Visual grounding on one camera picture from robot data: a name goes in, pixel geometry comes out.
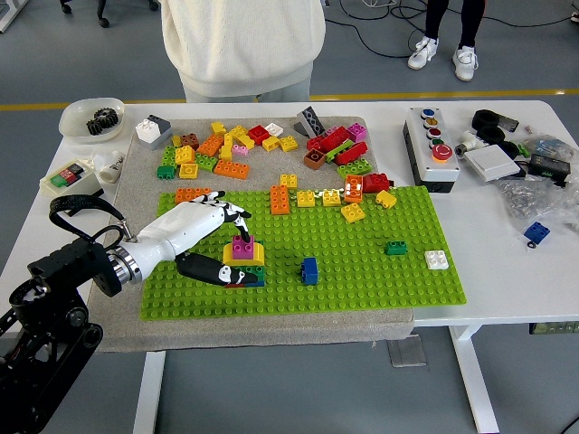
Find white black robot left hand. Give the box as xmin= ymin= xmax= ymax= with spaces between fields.
xmin=128 ymin=189 xmax=258 ymax=288

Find orange long toy brick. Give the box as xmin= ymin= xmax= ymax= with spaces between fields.
xmin=270 ymin=184 xmax=290 ymax=216
xmin=213 ymin=158 xmax=251 ymax=181
xmin=175 ymin=187 xmax=207 ymax=203

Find yellow arched toy brick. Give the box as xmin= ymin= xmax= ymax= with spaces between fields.
xmin=222 ymin=241 xmax=267 ymax=268

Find grey white house brick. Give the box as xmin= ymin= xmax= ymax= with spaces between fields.
xmin=135 ymin=114 xmax=173 ymax=151

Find yellow long toy brick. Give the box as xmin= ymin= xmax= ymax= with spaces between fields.
xmin=223 ymin=125 xmax=250 ymax=146

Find red square toy brick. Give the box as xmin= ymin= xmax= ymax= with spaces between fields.
xmin=247 ymin=125 xmax=271 ymax=146

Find blue tall toy brick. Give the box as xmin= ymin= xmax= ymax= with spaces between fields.
xmin=300 ymin=257 xmax=319 ymax=286

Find green flat toy plate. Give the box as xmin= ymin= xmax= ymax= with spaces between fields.
xmin=325 ymin=139 xmax=355 ymax=160

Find red long toy brick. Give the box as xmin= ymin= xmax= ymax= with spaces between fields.
xmin=318 ymin=126 xmax=352 ymax=153
xmin=334 ymin=141 xmax=370 ymax=165

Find lime green long toy brick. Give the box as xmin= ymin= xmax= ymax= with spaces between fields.
xmin=337 ymin=158 xmax=375 ymax=178

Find green studded baseplate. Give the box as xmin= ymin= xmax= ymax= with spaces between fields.
xmin=139 ymin=184 xmax=467 ymax=322

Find white square toy brick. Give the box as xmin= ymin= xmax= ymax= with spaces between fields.
xmin=423 ymin=250 xmax=451 ymax=271

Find white plastic tube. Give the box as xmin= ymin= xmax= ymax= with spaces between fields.
xmin=92 ymin=150 xmax=127 ymax=184

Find black gears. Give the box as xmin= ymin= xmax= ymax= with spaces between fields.
xmin=85 ymin=108 xmax=120 ymax=136

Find grey-brown mat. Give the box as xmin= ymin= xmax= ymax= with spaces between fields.
xmin=81 ymin=116 xmax=416 ymax=354

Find white plastic bowl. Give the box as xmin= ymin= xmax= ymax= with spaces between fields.
xmin=58 ymin=97 xmax=127 ymax=145

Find white table leg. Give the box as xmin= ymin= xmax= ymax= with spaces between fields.
xmin=133 ymin=350 xmax=167 ymax=434
xmin=449 ymin=324 xmax=501 ymax=434

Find person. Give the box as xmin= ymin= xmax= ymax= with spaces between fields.
xmin=160 ymin=0 xmax=327 ymax=104
xmin=406 ymin=0 xmax=488 ymax=82

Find black office chair base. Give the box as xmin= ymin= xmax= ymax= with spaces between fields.
xmin=58 ymin=0 xmax=160 ymax=29

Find grey floor plate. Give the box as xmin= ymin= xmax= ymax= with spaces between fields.
xmin=386 ymin=337 xmax=429 ymax=368

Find white push-button control box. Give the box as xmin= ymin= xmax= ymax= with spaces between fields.
xmin=402 ymin=107 xmax=461 ymax=194

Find white pipe connector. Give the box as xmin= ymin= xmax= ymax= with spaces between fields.
xmin=454 ymin=130 xmax=488 ymax=157

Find white table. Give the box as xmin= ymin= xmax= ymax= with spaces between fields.
xmin=0 ymin=99 xmax=579 ymax=339

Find clear bag of screws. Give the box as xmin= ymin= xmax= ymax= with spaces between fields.
xmin=495 ymin=175 xmax=579 ymax=234

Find black power adapter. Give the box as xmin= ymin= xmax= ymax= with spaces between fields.
xmin=527 ymin=153 xmax=572 ymax=187

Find clear bag of parts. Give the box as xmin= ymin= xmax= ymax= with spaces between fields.
xmin=524 ymin=133 xmax=579 ymax=159

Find desk height control panel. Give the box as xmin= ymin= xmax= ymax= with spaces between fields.
xmin=528 ymin=320 xmax=579 ymax=335

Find beige red-green switch box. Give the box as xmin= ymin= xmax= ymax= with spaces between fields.
xmin=39 ymin=160 xmax=106 ymax=201

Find white desk frame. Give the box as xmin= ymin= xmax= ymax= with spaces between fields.
xmin=0 ymin=0 xmax=29 ymax=33

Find black floor cable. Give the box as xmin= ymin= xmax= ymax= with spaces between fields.
xmin=325 ymin=0 xmax=579 ymax=60

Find white switch plate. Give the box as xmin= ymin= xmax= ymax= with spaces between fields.
xmin=463 ymin=146 xmax=522 ymax=183

